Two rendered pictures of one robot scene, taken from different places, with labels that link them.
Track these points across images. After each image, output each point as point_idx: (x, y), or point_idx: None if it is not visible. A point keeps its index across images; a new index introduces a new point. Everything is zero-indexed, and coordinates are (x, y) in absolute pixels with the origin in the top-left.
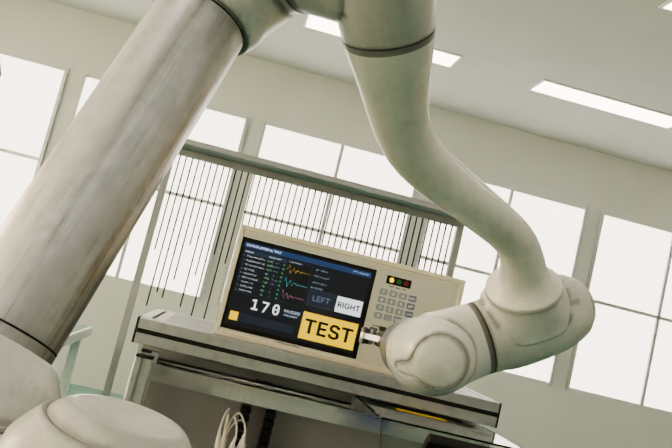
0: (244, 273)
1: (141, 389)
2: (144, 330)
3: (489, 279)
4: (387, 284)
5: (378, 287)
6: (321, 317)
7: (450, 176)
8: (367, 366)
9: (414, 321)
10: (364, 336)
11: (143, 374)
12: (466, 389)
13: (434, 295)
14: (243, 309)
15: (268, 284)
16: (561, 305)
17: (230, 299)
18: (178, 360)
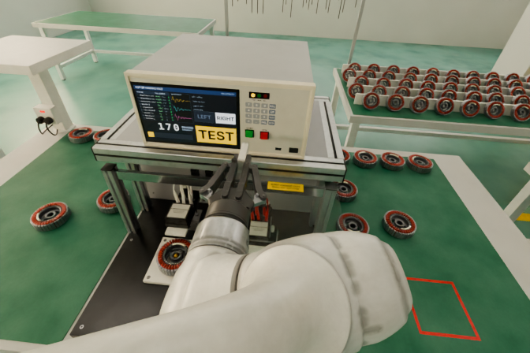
0: (143, 107)
1: (114, 184)
2: (99, 154)
3: (245, 281)
4: (250, 98)
5: (244, 102)
6: (208, 128)
7: None
8: (249, 153)
9: (166, 312)
10: (202, 197)
11: (111, 178)
12: (332, 133)
13: (290, 101)
14: (155, 129)
15: (163, 112)
16: (345, 352)
17: (143, 124)
18: None
